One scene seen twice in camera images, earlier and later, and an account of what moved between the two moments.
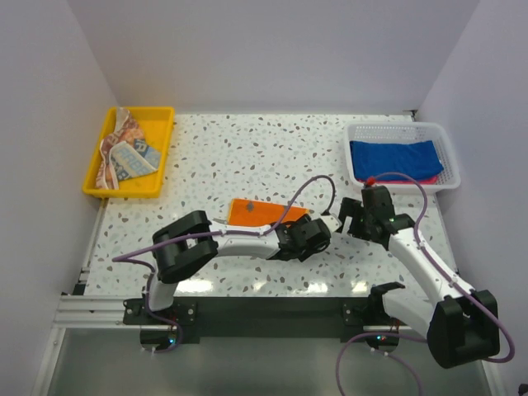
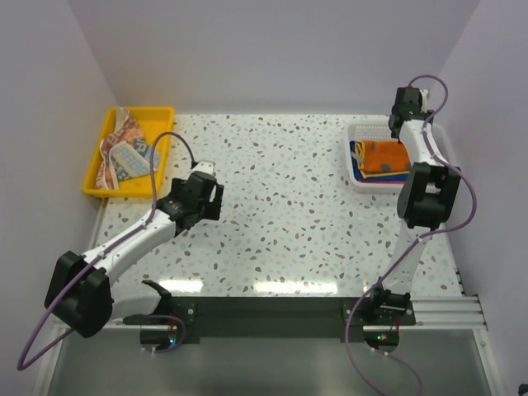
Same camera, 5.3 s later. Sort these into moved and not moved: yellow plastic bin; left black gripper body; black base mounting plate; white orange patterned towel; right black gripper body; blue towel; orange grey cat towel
Moved: right black gripper body; blue towel; orange grey cat towel; left black gripper body
Not moved: black base mounting plate; white orange patterned towel; yellow plastic bin
